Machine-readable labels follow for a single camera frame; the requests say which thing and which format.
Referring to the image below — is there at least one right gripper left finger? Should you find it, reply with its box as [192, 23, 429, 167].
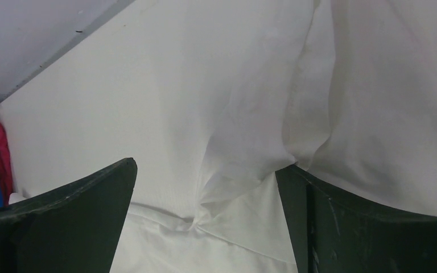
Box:
[0, 158, 138, 272]

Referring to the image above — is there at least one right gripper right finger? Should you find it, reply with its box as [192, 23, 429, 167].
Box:
[275, 165, 437, 272]

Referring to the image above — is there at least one white printed t-shirt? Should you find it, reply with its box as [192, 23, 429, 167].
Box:
[112, 1, 437, 272]

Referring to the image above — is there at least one red folded t-shirt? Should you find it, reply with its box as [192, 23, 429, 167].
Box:
[0, 123, 13, 206]

